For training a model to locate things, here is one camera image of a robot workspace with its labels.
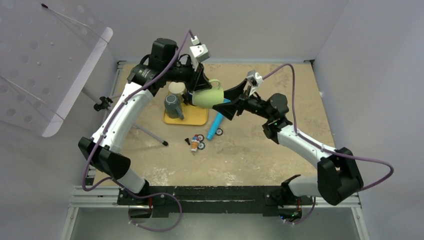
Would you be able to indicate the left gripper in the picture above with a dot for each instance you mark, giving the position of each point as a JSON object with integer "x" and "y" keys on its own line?
{"x": 198, "y": 80}

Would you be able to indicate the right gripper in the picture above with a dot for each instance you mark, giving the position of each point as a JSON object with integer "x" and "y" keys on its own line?
{"x": 229, "y": 109}

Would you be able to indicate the light green mug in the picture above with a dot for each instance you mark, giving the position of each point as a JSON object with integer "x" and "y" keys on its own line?
{"x": 207, "y": 98}

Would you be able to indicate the grey mug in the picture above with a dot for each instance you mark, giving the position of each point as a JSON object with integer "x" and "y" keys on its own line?
{"x": 173, "y": 108}

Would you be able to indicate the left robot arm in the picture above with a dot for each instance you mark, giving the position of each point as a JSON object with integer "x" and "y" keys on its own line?
{"x": 155, "y": 70}

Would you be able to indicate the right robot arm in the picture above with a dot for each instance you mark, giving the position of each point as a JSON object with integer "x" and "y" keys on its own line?
{"x": 338, "y": 175}

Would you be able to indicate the cream mug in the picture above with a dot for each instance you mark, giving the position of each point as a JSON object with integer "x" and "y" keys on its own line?
{"x": 178, "y": 89}

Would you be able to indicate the blue toy microphone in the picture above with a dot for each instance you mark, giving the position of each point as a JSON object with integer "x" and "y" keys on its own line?
{"x": 214, "y": 126}

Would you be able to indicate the yellow tray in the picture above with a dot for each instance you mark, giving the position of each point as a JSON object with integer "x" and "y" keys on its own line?
{"x": 193, "y": 116}

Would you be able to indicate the poker chip by microphone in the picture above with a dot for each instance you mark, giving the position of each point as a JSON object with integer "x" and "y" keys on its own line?
{"x": 219, "y": 132}

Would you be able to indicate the poker chip 100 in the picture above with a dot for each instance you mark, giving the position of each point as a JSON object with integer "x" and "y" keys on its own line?
{"x": 200, "y": 137}

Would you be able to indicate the ice cream cone toy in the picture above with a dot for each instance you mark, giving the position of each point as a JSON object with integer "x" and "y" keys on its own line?
{"x": 194, "y": 143}

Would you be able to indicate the poker chip 50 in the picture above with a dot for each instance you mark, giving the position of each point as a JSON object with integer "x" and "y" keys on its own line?
{"x": 201, "y": 146}

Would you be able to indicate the tripod stand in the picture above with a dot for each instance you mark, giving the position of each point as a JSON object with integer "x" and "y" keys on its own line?
{"x": 104, "y": 103}

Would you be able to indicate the white perforated panel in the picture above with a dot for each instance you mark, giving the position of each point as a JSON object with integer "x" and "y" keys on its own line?
{"x": 48, "y": 50}

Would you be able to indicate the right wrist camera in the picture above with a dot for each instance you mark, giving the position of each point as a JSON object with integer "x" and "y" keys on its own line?
{"x": 254, "y": 79}

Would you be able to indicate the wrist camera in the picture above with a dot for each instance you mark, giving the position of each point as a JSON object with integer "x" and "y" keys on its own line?
{"x": 198, "y": 50}
{"x": 254, "y": 79}

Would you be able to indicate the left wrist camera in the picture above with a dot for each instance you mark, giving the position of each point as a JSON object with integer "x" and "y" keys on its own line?
{"x": 198, "y": 50}

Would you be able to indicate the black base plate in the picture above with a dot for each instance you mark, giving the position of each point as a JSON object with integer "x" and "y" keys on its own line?
{"x": 267, "y": 200}

